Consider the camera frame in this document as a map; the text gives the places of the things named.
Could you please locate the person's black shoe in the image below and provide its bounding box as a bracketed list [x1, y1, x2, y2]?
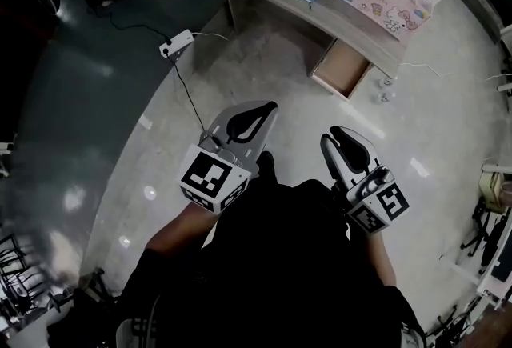
[258, 150, 280, 184]

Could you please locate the long black cable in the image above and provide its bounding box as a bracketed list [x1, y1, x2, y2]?
[170, 56, 210, 132]

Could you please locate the white power strip cable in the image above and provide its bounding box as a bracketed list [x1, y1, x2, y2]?
[191, 31, 234, 42]

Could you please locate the wooden drawer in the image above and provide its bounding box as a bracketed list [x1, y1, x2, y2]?
[309, 38, 375, 102]

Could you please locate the white power strip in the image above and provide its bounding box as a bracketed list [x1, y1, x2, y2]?
[158, 28, 196, 60]

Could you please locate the person's black clothing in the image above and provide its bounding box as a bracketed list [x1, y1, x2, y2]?
[115, 174, 427, 348]

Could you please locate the black power cable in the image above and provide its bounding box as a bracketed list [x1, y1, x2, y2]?
[83, 0, 174, 46]

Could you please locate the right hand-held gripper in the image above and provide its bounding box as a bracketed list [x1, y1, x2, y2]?
[319, 125, 410, 236]

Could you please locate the person's right forearm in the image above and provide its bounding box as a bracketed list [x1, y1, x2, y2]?
[368, 230, 398, 288]

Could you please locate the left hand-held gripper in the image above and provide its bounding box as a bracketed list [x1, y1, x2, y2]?
[178, 100, 279, 214]

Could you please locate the black metal chair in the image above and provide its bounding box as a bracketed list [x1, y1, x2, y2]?
[0, 233, 53, 326]

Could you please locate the thin white floor cable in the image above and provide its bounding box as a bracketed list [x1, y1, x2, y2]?
[398, 61, 512, 84]

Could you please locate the black office chair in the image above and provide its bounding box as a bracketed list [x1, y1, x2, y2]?
[458, 196, 500, 260]

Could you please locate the person's left forearm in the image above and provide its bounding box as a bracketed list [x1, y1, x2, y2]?
[148, 202, 220, 258]

